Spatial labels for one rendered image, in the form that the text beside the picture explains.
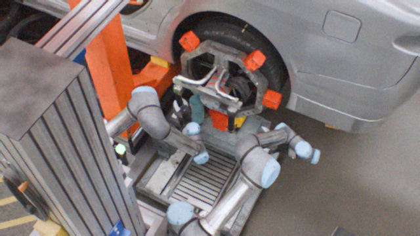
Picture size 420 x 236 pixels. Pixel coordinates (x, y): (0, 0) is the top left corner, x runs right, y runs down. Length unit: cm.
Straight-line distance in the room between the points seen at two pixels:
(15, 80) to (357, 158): 277
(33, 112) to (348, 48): 154
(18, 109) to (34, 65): 14
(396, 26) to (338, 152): 161
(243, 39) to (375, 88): 75
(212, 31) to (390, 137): 184
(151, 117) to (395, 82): 119
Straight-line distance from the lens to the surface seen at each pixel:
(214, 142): 314
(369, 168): 343
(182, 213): 191
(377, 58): 215
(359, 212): 323
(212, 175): 312
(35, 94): 107
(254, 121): 318
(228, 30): 241
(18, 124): 103
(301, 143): 211
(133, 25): 284
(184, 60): 258
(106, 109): 263
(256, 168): 177
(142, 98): 195
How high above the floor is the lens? 279
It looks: 54 degrees down
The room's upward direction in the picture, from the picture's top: straight up
